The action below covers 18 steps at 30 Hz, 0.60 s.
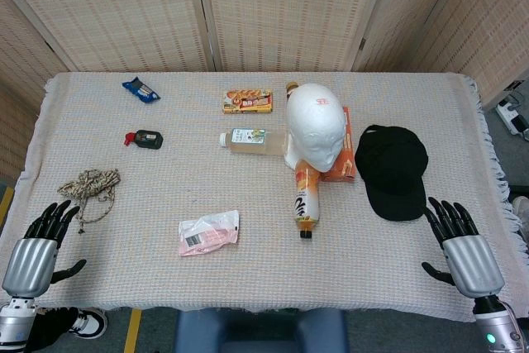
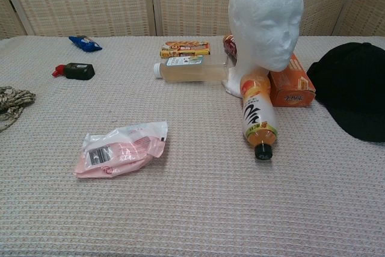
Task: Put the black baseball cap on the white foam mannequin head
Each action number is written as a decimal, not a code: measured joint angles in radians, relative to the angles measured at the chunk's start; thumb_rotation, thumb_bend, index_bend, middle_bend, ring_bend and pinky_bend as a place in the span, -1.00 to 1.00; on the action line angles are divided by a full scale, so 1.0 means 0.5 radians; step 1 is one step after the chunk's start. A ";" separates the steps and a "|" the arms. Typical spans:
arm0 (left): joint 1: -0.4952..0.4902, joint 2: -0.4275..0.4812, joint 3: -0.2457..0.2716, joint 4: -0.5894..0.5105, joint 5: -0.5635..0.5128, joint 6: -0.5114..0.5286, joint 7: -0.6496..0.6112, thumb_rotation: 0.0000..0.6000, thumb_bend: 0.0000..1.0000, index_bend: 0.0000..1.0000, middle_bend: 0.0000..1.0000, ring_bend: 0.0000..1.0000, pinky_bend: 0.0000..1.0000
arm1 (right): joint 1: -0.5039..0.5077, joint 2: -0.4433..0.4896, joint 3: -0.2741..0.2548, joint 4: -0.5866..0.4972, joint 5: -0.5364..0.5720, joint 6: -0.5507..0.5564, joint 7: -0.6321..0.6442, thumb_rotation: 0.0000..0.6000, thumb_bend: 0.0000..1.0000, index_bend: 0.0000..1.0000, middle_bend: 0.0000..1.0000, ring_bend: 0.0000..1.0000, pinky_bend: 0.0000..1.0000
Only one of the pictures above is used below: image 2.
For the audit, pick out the blue snack packet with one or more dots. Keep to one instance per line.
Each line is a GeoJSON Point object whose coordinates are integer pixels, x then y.
{"type": "Point", "coordinates": [85, 43]}

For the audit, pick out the beige woven tablecloth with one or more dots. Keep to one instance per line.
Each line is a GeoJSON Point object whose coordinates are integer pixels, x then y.
{"type": "Point", "coordinates": [192, 209]}

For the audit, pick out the orange juice bottle black cap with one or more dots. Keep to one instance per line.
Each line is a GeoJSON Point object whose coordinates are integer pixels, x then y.
{"type": "Point", "coordinates": [258, 112]}

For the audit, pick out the white foam mannequin head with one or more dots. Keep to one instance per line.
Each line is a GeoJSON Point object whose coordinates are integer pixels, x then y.
{"type": "Point", "coordinates": [258, 13]}

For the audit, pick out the black bottle red cap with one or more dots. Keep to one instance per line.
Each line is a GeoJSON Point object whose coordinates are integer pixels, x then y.
{"type": "Point", "coordinates": [78, 71]}

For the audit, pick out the orange cardboard box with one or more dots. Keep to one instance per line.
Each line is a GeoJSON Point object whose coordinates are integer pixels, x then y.
{"type": "Point", "coordinates": [288, 94]}

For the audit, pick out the yellow snack box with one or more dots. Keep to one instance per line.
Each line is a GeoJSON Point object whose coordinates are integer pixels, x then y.
{"type": "Point", "coordinates": [183, 48]}

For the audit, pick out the black baseball cap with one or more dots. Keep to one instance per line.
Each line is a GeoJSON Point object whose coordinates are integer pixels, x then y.
{"type": "Point", "coordinates": [352, 88]}

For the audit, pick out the clear bottle pale drink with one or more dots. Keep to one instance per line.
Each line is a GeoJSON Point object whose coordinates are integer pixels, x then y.
{"type": "Point", "coordinates": [192, 73]}

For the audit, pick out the pink white plastic package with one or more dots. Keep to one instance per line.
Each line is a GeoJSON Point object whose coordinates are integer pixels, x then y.
{"type": "Point", "coordinates": [120, 151]}

